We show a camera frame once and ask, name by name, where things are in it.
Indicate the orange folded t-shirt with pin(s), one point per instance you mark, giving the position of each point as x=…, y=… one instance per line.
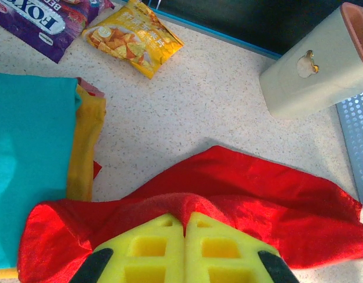
x=3, y=272

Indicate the red t-shirt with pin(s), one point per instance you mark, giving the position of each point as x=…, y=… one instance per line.
x=243, y=188

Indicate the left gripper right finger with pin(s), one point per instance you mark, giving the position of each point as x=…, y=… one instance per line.
x=222, y=250

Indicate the beige knife holder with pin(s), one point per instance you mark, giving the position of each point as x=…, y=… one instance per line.
x=317, y=73

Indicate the teal folded t-shirt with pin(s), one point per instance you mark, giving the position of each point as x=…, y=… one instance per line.
x=31, y=147

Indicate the yellow snack bag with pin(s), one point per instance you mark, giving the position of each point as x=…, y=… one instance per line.
x=131, y=38

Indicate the pink folded t-shirt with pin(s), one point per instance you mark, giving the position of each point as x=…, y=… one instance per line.
x=91, y=88

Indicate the white plastic basket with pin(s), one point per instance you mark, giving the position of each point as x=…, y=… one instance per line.
x=356, y=138

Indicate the purple snack bag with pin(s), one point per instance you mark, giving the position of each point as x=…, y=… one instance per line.
x=37, y=26

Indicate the yellow folded t-shirt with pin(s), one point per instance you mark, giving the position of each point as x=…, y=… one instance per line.
x=84, y=141

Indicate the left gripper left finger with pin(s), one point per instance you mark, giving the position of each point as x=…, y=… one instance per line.
x=146, y=250

